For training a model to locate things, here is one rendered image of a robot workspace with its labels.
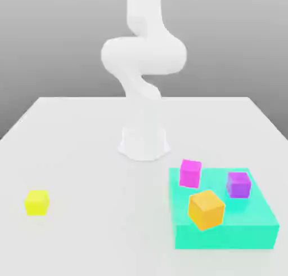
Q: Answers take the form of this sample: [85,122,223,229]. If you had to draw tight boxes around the small magenta cube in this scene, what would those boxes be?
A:
[179,159,203,189]

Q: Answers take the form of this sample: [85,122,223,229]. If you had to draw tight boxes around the small orange cube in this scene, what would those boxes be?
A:
[187,189,226,232]

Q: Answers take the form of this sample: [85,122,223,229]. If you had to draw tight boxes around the small purple cube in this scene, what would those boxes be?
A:
[226,171,252,199]

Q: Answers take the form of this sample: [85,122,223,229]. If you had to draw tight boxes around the small yellow cube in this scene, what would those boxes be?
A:
[24,189,51,217]

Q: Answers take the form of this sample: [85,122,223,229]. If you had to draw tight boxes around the large turquoise box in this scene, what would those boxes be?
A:
[168,167,280,250]

